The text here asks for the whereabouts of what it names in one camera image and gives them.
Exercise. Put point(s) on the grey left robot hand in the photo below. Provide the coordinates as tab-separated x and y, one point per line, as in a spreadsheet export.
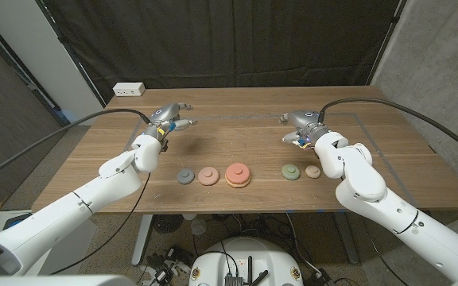
165	114

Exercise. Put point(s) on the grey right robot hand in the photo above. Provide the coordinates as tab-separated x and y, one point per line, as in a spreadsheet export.
304	119

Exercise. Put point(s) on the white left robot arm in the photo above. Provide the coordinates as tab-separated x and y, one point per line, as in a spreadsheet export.
54	210

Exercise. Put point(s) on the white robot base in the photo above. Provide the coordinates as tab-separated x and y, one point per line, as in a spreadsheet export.
249	250

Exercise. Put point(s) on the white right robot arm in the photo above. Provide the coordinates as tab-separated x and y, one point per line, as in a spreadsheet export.
372	198

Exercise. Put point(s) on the white power strip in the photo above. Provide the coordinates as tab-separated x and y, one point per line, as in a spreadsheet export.
129	89

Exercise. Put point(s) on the grey tape outline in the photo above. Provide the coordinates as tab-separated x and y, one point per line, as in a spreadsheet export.
233	117

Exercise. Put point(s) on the black backdrop curtain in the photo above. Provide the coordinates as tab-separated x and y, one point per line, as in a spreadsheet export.
233	39

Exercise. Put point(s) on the black floor fan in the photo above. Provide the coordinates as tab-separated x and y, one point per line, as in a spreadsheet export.
168	223

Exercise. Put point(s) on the clear plastic cup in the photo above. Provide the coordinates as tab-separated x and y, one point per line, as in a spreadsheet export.
199	226

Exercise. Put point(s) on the grey table leg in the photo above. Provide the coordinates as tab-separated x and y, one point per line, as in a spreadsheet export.
346	238

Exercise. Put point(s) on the white table leg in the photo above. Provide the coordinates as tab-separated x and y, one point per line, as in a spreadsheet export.
141	238

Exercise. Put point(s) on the black floor power strip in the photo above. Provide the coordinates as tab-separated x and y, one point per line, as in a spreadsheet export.
320	278

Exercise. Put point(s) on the black power adapter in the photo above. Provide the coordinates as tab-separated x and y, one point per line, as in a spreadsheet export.
161	276

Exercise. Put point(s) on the black blue foot pedal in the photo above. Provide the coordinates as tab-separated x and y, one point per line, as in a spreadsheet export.
16	222

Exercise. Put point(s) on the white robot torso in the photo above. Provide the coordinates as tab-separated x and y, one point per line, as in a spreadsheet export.
54	281

